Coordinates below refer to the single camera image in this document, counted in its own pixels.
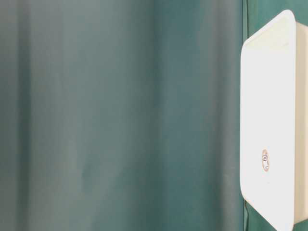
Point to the white tape roll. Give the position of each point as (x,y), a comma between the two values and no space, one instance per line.
(269,171)

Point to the white plastic case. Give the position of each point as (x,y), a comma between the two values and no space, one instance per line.
(274,116)

